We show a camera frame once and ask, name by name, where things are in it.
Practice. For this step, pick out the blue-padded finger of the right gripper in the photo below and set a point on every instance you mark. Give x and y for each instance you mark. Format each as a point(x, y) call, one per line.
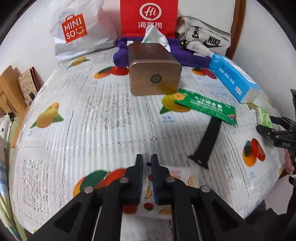
point(283, 121)

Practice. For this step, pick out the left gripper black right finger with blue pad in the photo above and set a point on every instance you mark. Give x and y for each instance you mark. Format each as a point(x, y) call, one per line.
point(198, 213)

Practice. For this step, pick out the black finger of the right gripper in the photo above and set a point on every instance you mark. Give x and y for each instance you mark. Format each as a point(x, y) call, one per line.
point(272, 133)

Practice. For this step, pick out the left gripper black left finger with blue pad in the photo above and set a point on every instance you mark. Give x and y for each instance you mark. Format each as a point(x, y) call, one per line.
point(95, 214)

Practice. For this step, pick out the green wet wipes pack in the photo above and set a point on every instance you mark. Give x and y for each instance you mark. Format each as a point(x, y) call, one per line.
point(263, 118)

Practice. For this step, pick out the green snack packet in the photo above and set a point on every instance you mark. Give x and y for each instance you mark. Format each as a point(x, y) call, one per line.
point(192, 100)

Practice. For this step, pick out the white tissue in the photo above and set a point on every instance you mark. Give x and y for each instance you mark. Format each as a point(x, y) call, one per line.
point(199, 48)

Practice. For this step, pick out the yellow black mesh pouch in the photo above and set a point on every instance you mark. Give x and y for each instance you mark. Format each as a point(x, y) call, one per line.
point(184, 44)

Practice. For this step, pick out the person's right hand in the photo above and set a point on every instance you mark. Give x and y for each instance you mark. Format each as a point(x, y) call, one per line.
point(288, 163)

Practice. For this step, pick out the blue tissue box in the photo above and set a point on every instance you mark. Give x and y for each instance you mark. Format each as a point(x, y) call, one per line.
point(238, 82)

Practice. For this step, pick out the striped pillow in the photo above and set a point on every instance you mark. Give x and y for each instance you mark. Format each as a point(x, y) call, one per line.
point(6, 213)

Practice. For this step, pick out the fruit print tablecloth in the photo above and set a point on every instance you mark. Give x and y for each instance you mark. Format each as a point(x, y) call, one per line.
point(85, 127)

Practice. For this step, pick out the white spotted plush toy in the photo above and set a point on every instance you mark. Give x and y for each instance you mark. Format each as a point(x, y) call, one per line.
point(5, 124)

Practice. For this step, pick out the grey Nike waist bag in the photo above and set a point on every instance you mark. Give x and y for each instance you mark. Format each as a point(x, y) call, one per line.
point(193, 29)

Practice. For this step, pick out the dark gold tin box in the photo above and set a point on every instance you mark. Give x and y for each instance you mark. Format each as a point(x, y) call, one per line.
point(152, 70)

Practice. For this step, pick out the wooden headboard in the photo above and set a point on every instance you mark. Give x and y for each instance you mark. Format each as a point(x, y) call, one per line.
point(12, 100)

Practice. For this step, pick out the purple towel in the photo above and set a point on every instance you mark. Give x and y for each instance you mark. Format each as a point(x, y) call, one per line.
point(184, 57)

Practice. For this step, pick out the red Haidilao paper bag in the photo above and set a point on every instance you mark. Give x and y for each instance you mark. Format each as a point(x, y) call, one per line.
point(137, 15)

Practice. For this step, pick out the white Miniso plastic bag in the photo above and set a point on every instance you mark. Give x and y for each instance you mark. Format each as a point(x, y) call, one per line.
point(79, 28)

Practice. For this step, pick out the brown wooden door frame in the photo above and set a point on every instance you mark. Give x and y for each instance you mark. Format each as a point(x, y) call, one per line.
point(236, 27)

